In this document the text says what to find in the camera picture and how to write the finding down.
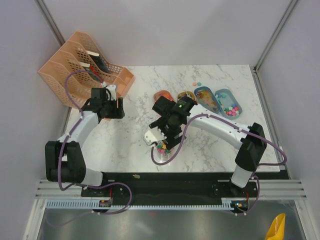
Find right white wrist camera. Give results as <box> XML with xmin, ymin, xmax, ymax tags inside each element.
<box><xmin>143</xmin><ymin>127</ymin><xmax>167</xmax><ymax>147</ymax></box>

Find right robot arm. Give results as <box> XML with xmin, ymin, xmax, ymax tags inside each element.
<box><xmin>143</xmin><ymin>96</ymin><xmax>267</xmax><ymax>197</ymax></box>

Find yellow plastic scoop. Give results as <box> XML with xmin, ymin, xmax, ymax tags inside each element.
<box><xmin>264</xmin><ymin>213</ymin><xmax>286</xmax><ymax>240</ymax></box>

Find black book in rack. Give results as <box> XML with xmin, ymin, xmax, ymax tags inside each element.
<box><xmin>86</xmin><ymin>50</ymin><xmax>111</xmax><ymax>74</ymax></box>

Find red green book in rack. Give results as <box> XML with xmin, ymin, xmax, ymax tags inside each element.
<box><xmin>80</xmin><ymin>62</ymin><xmax>104</xmax><ymax>83</ymax></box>

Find pink star candy tray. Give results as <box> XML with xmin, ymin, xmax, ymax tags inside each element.
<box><xmin>153</xmin><ymin>90</ymin><xmax>174</xmax><ymax>102</ymax></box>

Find white cable duct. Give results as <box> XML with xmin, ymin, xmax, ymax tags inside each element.
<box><xmin>46</xmin><ymin>198</ymin><xmax>246</xmax><ymax>211</ymax></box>

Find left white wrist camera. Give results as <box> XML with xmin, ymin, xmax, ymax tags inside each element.
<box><xmin>104</xmin><ymin>84</ymin><xmax>117</xmax><ymax>101</ymax></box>

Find light blue candy tray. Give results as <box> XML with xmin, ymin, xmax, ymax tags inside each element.
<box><xmin>215</xmin><ymin>88</ymin><xmax>243</xmax><ymax>120</ymax></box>

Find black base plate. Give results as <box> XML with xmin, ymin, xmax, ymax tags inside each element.
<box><xmin>81</xmin><ymin>172</ymin><xmax>258</xmax><ymax>205</ymax></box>

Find peach file organizer rack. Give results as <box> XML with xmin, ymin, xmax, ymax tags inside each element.
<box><xmin>38</xmin><ymin>31</ymin><xmax>135</xmax><ymax>108</ymax></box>

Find clear plastic jar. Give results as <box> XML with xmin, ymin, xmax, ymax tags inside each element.
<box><xmin>151</xmin><ymin>141</ymin><xmax>184</xmax><ymax>166</ymax></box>

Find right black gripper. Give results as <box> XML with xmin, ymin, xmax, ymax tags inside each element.
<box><xmin>149</xmin><ymin>115</ymin><xmax>187</xmax><ymax>151</ymax></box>

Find stray candies near trays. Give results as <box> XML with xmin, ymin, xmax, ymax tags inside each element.
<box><xmin>192</xmin><ymin>82</ymin><xmax>202</xmax><ymax>86</ymax></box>

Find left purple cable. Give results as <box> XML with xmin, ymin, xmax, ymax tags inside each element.
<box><xmin>44</xmin><ymin>70</ymin><xmax>133</xmax><ymax>228</ymax></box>

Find blue jelly candy tray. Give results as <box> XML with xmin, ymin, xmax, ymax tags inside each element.
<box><xmin>194</xmin><ymin>86</ymin><xmax>221</xmax><ymax>114</ymax></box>

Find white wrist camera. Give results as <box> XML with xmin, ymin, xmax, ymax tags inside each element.
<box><xmin>143</xmin><ymin>127</ymin><xmax>167</xmax><ymax>147</ymax></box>
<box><xmin>104</xmin><ymin>84</ymin><xmax>117</xmax><ymax>101</ymax></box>

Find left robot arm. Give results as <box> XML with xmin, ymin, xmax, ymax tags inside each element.
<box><xmin>44</xmin><ymin>84</ymin><xmax>125</xmax><ymax>197</ymax></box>

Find tan lollipop tray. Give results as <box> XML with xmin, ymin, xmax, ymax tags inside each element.
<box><xmin>177</xmin><ymin>91</ymin><xmax>196</xmax><ymax>101</ymax></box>

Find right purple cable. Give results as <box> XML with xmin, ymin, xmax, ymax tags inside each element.
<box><xmin>151</xmin><ymin>113</ymin><xmax>288</xmax><ymax>217</ymax></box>

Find purple cable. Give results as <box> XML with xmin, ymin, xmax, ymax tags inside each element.
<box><xmin>151</xmin><ymin>113</ymin><xmax>288</xmax><ymax>217</ymax></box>
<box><xmin>44</xmin><ymin>70</ymin><xmax>133</xmax><ymax>228</ymax></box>

